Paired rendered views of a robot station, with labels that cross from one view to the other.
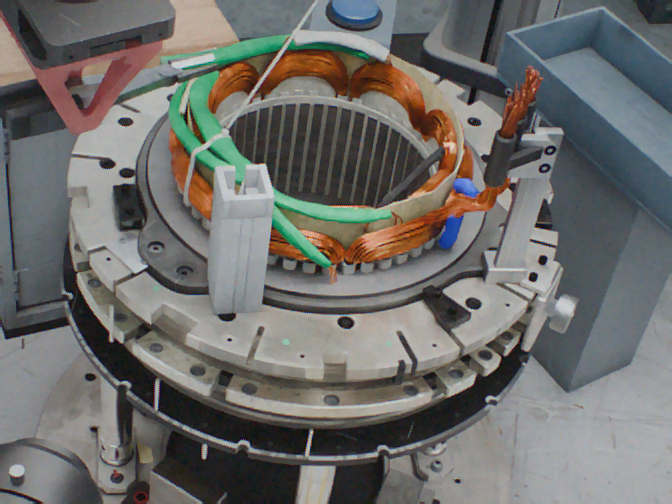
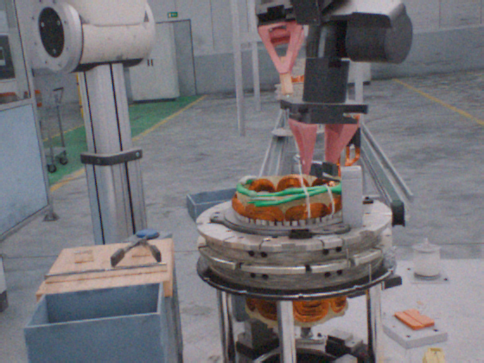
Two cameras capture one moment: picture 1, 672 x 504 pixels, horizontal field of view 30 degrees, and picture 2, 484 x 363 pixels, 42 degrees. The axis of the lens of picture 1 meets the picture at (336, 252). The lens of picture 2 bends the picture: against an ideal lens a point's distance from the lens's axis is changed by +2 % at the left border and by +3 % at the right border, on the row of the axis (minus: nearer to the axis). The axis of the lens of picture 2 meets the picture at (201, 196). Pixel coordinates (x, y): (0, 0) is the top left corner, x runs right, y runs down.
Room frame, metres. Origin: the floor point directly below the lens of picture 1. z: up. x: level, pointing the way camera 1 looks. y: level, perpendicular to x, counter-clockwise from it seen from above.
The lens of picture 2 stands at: (0.25, 0.96, 1.38)
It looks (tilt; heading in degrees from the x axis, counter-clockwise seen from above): 14 degrees down; 300
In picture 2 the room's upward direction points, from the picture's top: 5 degrees counter-clockwise
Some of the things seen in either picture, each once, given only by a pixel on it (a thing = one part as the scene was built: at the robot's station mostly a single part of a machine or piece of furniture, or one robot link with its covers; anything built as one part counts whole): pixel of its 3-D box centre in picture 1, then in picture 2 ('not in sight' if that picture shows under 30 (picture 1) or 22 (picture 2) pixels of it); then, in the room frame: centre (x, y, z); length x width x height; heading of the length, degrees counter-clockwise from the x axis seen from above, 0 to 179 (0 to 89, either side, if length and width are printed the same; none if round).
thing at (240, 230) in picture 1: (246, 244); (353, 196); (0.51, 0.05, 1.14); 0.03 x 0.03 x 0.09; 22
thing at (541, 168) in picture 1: (532, 156); not in sight; (0.56, -0.10, 1.20); 0.02 x 0.01 x 0.03; 104
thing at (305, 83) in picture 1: (303, 85); not in sight; (0.70, 0.04, 1.12); 0.05 x 0.01 x 0.02; 112
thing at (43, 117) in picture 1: (45, 117); (329, 168); (0.51, 0.16, 1.21); 0.04 x 0.01 x 0.02; 129
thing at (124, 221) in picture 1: (127, 204); (300, 232); (0.57, 0.13, 1.10); 0.03 x 0.01 x 0.01; 22
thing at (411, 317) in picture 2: not in sight; (414, 319); (0.49, -0.27, 0.80); 0.07 x 0.05 x 0.01; 135
